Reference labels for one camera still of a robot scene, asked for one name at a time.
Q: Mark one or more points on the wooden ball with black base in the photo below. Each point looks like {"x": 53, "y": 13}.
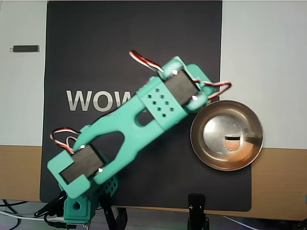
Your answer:
{"x": 232, "y": 145}

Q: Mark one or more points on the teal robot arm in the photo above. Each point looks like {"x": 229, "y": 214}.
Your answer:
{"x": 110, "y": 122}

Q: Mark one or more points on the metal bowl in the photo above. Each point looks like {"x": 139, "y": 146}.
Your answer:
{"x": 216, "y": 143}

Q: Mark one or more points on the black WOWROBO mat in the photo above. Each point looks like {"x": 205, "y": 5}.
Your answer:
{"x": 156, "y": 179}

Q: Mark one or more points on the black stand with springs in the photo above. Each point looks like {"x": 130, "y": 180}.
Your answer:
{"x": 196, "y": 208}

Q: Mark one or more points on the black table clamp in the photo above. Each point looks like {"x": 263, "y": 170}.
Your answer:
{"x": 108, "y": 210}
{"x": 51, "y": 206}

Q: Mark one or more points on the white paper sheet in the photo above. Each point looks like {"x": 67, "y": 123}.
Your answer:
{"x": 263, "y": 60}
{"x": 21, "y": 95}

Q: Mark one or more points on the black USB stick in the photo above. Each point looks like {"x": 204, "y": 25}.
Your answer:
{"x": 25, "y": 48}

